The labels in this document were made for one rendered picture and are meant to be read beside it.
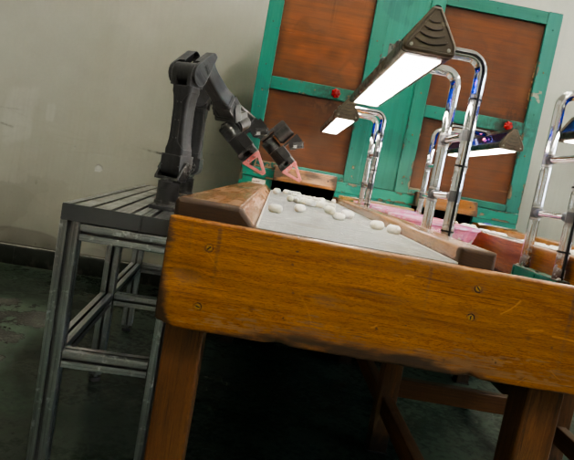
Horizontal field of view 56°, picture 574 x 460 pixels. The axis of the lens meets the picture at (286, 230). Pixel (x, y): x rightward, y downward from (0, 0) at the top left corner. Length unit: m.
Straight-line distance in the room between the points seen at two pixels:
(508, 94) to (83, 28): 2.39
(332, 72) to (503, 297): 1.96
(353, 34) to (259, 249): 2.03
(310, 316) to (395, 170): 1.93
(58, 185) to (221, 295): 2.83
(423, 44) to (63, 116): 2.88
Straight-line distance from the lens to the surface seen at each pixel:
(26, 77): 3.63
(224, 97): 1.73
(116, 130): 3.47
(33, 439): 1.51
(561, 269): 1.21
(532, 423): 0.98
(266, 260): 0.76
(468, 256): 0.83
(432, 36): 0.89
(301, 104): 2.62
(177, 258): 0.78
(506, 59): 2.86
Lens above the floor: 0.82
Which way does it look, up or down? 6 degrees down
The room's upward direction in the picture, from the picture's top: 10 degrees clockwise
